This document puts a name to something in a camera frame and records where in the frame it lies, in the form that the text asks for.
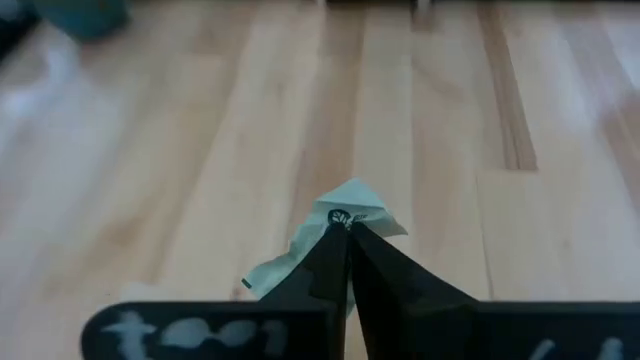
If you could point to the green glazed ceramic mug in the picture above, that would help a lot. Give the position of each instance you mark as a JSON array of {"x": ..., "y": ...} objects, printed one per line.
[{"x": 80, "y": 17}]

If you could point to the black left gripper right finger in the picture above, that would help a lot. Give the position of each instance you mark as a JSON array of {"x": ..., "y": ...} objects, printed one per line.
[{"x": 400, "y": 300}]

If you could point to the pale green paper packet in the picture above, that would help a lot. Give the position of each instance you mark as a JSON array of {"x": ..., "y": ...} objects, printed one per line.
[{"x": 350, "y": 200}]

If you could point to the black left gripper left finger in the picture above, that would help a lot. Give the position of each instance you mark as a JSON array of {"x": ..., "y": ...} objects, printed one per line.
[{"x": 320, "y": 280}]

